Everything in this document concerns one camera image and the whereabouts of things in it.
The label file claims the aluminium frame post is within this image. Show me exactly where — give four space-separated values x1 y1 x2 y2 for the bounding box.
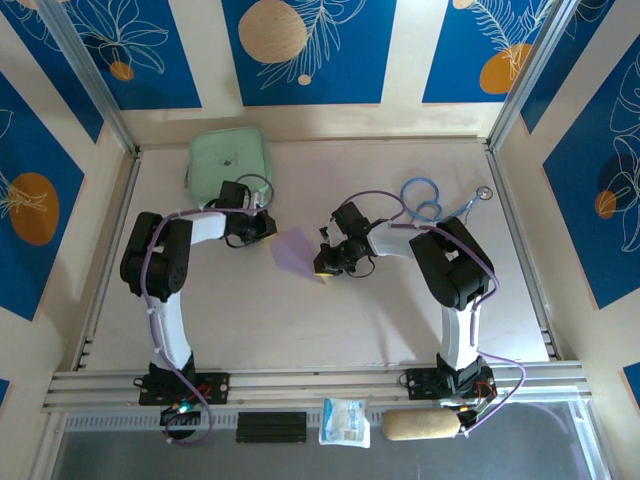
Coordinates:
35 0 142 157
486 0 575 154

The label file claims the clear plastic gauze packet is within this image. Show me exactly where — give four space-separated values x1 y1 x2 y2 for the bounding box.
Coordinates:
318 397 372 449

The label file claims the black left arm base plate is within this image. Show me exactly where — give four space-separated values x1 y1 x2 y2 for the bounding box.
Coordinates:
137 370 232 407

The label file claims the grey slotted cable duct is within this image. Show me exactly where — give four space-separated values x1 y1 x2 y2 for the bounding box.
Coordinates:
63 412 326 432

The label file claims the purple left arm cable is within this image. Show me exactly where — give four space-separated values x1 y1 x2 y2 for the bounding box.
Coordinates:
141 202 271 449

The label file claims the aluminium frame cross rail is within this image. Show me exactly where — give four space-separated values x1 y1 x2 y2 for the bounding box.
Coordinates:
42 360 596 415

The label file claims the aluminium table side rail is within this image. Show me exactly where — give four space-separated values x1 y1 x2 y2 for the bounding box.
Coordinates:
484 141 565 361
71 149 145 372

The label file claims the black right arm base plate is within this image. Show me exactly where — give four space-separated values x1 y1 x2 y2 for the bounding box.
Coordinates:
398 367 500 402

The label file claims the lilac paper sheet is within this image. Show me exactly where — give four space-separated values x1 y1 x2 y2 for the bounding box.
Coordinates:
271 227 329 287

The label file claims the blue stethoscope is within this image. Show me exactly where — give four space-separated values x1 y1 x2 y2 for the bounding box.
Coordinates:
399 177 496 226

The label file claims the black ribbed block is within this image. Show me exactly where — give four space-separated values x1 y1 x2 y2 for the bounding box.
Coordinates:
235 411 308 444

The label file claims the beige cork roll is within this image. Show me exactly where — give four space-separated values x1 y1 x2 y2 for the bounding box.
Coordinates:
382 408 461 442

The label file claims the blue floral wall poster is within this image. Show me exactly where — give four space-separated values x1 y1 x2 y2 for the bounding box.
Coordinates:
422 0 557 105
0 0 105 145
519 0 617 134
0 71 86 322
63 0 204 112
221 0 399 107
542 47 640 311

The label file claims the mint green zip pouch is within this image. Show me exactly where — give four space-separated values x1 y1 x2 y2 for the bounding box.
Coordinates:
185 126 275 211

